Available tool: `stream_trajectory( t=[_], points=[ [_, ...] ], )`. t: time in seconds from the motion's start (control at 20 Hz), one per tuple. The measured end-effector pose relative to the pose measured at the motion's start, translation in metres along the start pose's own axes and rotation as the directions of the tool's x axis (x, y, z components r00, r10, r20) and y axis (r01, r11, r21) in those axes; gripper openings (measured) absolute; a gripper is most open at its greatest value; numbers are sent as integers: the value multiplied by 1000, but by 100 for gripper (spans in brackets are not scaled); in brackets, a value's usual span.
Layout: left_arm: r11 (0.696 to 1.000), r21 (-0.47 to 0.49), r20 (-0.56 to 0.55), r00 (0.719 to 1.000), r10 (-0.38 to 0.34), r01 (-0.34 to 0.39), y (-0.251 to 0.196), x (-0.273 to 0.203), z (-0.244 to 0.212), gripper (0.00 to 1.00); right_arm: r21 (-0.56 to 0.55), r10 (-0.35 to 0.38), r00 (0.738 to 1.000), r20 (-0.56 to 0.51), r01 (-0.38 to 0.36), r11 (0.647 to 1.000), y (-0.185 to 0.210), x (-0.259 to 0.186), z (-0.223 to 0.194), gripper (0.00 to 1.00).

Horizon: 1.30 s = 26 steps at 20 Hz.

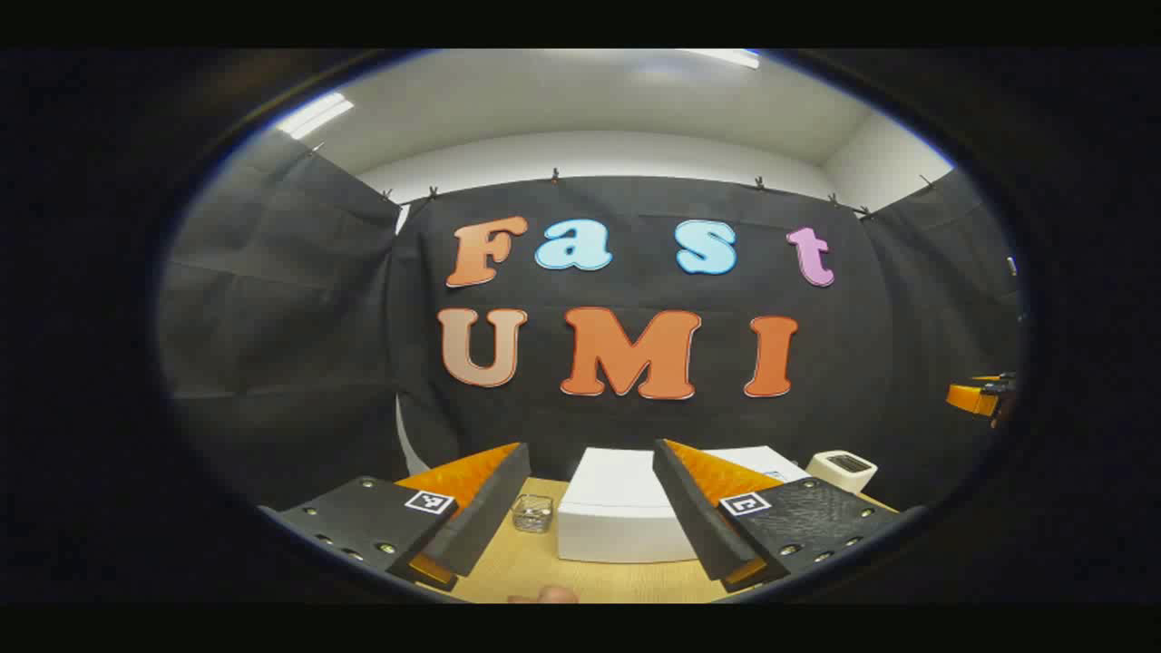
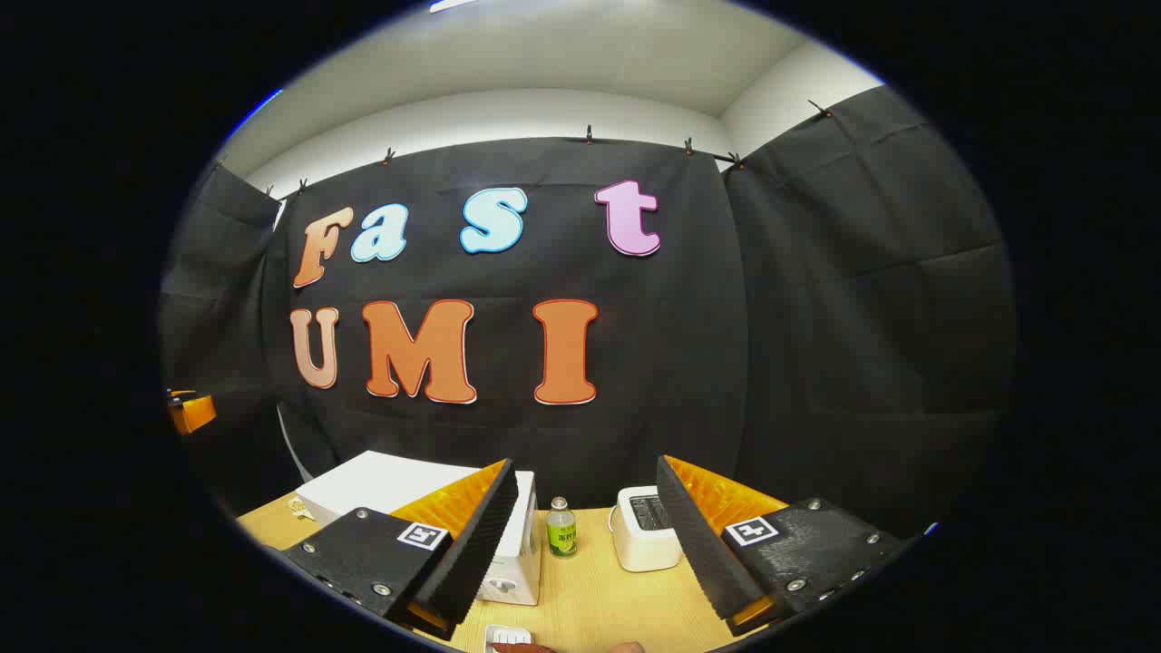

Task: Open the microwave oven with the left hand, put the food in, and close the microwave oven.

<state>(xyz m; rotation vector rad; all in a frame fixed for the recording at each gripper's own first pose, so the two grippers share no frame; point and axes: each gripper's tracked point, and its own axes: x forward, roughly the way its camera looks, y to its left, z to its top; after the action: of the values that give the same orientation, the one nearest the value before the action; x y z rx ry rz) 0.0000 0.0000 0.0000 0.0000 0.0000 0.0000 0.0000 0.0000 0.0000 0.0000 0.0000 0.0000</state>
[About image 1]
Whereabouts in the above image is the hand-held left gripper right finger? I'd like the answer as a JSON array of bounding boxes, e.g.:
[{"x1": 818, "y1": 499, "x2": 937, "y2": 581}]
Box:
[{"x1": 652, "y1": 439, "x2": 928, "y2": 592}]

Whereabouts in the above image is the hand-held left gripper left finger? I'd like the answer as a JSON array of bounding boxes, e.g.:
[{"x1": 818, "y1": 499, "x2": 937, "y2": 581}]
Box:
[{"x1": 259, "y1": 442, "x2": 532, "y2": 592}]

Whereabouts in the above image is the white microwave oven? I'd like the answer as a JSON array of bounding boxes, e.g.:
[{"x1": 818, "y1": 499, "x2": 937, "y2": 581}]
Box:
[{"x1": 556, "y1": 444, "x2": 813, "y2": 565}]

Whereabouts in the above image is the black backdrop cloth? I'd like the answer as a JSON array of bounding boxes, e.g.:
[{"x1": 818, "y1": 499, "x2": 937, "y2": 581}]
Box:
[{"x1": 156, "y1": 132, "x2": 1026, "y2": 509}]

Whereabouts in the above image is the white toaster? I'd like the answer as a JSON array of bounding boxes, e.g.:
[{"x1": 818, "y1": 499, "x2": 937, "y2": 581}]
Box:
[{"x1": 805, "y1": 450, "x2": 879, "y2": 495}]

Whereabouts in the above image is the ceiling light panel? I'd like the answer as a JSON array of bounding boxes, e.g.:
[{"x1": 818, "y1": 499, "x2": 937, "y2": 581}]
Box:
[
  {"x1": 277, "y1": 91, "x2": 355, "y2": 140},
  {"x1": 680, "y1": 49, "x2": 761, "y2": 70}
]

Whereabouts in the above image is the wire mesh utensil holder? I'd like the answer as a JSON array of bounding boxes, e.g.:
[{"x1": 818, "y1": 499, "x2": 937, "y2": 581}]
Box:
[{"x1": 511, "y1": 494, "x2": 554, "y2": 534}]

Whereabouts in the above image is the white curved cable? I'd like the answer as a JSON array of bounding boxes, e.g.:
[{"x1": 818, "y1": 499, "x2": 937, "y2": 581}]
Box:
[{"x1": 395, "y1": 395, "x2": 429, "y2": 478}]

